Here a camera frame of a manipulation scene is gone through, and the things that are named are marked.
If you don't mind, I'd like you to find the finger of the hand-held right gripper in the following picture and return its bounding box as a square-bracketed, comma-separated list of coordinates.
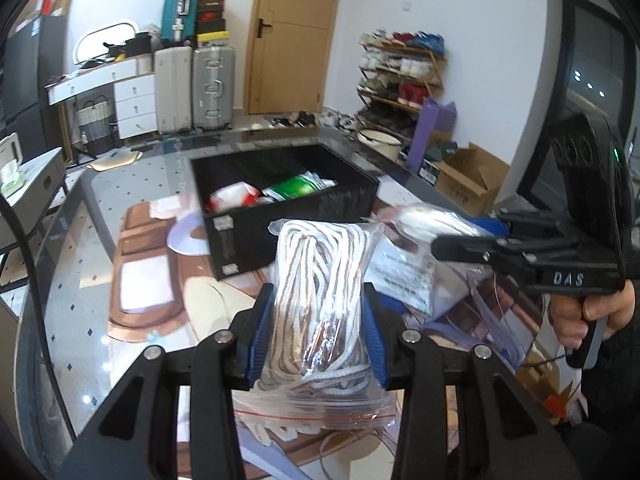
[431, 234, 571, 272]
[472, 211, 565, 242]

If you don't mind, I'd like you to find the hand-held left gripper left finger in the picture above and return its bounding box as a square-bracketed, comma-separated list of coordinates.
[57, 282, 273, 480]

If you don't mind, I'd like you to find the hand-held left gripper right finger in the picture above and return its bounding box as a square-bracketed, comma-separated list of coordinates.
[362, 282, 581, 480]

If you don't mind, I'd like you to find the white printed pouch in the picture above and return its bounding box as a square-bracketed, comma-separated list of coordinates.
[367, 234, 438, 313]

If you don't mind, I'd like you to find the bag of striped rope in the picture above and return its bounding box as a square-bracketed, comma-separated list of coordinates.
[231, 217, 401, 448]

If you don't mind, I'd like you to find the black cardboard box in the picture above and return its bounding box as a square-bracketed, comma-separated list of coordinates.
[190, 142, 380, 281]

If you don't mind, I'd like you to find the red and white packet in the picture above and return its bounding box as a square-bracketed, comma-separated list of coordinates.
[207, 183, 263, 212]

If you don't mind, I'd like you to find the green and white packet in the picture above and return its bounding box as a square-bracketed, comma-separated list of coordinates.
[261, 172, 336, 204]

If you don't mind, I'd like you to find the person's right forearm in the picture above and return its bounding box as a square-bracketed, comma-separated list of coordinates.
[560, 327, 640, 480]

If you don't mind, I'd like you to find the person's right hand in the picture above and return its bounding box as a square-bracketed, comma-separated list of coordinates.
[547, 287, 638, 350]

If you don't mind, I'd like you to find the open cardboard box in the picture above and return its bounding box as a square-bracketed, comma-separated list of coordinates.
[435, 142, 511, 218]

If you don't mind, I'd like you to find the clear plastic bag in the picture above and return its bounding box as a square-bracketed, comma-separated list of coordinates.
[425, 260, 551, 361]

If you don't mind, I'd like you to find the purple folded mat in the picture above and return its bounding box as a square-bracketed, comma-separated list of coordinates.
[404, 99, 457, 173]

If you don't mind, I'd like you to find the cartoon printed table mat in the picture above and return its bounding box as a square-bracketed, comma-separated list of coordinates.
[112, 195, 591, 480]

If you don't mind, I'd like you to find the black television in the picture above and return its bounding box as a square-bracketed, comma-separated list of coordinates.
[515, 0, 640, 221]

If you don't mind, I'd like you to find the white bucket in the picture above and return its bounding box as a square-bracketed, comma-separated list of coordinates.
[357, 129, 403, 149]

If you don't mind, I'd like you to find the wooden shoe rack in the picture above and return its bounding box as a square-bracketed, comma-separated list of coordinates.
[357, 30, 448, 133]

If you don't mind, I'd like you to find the shoe rack with shoes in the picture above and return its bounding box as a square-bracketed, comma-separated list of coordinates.
[359, 30, 446, 131]

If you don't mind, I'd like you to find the wooden door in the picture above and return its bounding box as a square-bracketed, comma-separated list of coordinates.
[245, 0, 346, 116]

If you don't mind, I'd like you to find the silver suitcase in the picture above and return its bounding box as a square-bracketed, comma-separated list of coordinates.
[191, 44, 237, 130]

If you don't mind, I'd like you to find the white suitcase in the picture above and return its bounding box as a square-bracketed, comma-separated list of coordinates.
[152, 46, 195, 135]

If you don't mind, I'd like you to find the white vanity desk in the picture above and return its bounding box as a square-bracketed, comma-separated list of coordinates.
[47, 56, 157, 143]

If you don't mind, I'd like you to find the woven basket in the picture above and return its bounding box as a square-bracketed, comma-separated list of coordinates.
[75, 96, 118, 153]

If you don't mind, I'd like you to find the grey side table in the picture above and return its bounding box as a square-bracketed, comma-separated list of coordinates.
[0, 147, 68, 251]

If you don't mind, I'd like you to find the green tissue box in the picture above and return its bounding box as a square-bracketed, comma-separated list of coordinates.
[0, 160, 27, 196]

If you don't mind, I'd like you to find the white electric kettle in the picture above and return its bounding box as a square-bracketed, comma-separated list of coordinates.
[0, 132, 22, 163]

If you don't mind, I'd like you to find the black bag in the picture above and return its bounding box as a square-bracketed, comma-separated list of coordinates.
[125, 32, 153, 58]

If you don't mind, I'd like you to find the black shoe box red logo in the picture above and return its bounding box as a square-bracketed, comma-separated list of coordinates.
[196, 0, 227, 21]

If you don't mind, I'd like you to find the oval lit mirror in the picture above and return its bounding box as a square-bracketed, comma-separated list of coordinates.
[74, 20, 138, 66]

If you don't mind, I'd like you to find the teal suitcase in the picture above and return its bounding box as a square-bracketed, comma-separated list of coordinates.
[161, 0, 199, 43]

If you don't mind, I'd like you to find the black refrigerator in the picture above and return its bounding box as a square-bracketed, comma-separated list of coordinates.
[0, 14, 68, 151]

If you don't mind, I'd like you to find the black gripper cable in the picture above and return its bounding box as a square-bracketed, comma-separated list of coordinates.
[0, 192, 68, 411]

